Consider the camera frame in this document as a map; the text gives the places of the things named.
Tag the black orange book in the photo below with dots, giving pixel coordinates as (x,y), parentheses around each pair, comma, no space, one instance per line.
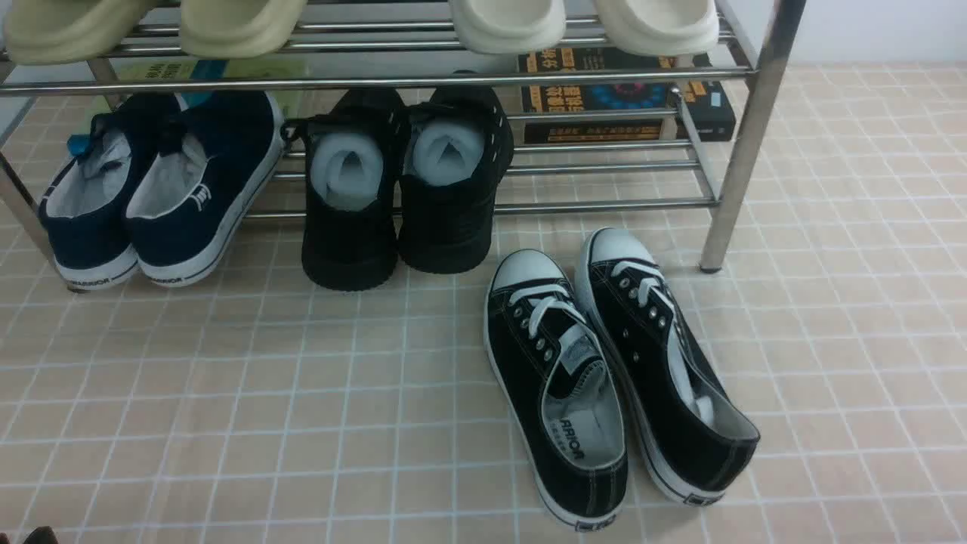
(708,103)

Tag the beige slipper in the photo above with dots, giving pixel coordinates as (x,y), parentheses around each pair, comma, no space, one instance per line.
(63,32)
(237,29)

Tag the cream slipper far right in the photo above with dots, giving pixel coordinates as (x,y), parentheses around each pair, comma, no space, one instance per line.
(660,28)

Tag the black sneaker right on rack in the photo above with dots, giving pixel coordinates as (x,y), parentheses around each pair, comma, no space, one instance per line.
(459,150)

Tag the navy canvas shoe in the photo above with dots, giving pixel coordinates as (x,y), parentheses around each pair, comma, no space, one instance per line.
(213,160)
(83,210)

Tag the cream slipper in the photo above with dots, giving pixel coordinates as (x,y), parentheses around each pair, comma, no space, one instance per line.
(660,28)
(505,27)

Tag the green blue book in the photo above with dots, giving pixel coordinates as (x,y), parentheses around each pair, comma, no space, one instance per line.
(272,67)

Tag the black white canvas sneaker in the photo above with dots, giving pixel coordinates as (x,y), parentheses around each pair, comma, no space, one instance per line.
(553,371)
(694,440)

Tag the black sneaker left on rack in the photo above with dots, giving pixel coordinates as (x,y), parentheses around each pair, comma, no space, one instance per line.
(353,158)

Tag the black sneaker on rack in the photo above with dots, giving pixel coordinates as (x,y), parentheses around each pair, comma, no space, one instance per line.
(459,150)
(353,158)

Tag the black white canvas sneaker right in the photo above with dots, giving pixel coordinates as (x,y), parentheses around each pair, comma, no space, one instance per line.
(694,440)

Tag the black white canvas sneaker left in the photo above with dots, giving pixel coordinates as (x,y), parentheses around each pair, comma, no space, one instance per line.
(553,371)

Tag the beige slipper far left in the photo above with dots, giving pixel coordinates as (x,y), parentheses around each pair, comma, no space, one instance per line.
(63,32)

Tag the silver metal shoe rack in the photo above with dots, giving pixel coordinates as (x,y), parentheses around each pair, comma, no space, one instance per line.
(722,198)

